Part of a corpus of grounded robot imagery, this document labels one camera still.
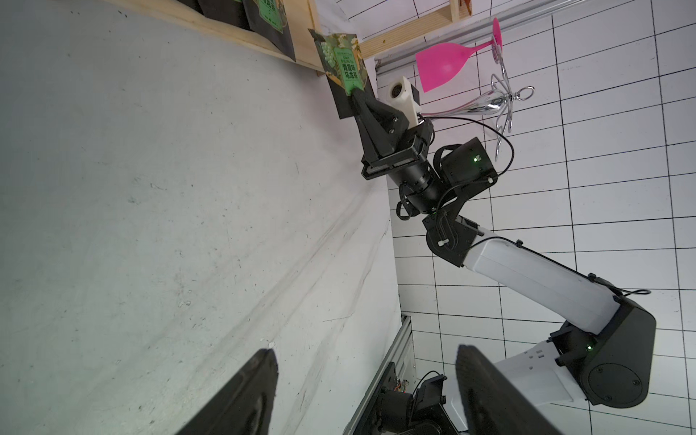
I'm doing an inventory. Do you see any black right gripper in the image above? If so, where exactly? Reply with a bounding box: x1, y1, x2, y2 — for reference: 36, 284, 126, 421
352, 89, 447, 215

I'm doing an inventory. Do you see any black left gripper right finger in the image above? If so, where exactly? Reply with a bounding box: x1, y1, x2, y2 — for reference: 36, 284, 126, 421
455, 344, 560, 435

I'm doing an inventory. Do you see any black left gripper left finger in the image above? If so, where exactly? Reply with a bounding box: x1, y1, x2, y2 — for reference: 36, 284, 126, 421
178, 349, 278, 435

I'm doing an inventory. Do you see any green tea bag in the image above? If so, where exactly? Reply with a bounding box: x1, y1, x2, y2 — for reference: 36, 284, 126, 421
242, 0, 295, 62
309, 29, 374, 119

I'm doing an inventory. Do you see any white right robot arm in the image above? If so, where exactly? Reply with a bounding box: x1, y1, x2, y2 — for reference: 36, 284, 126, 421
349, 83, 656, 409

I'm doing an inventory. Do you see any wooden two-tier shelf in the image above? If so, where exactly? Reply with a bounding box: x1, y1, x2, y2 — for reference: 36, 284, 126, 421
113, 0, 472, 72

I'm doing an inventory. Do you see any pink spatula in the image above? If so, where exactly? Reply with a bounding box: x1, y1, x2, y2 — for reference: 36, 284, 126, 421
415, 18, 503, 92

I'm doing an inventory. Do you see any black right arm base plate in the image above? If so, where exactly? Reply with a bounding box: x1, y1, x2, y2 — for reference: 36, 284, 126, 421
344, 362, 459, 434

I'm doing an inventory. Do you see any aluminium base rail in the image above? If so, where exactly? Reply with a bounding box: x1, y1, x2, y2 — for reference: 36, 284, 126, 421
343, 315, 415, 434

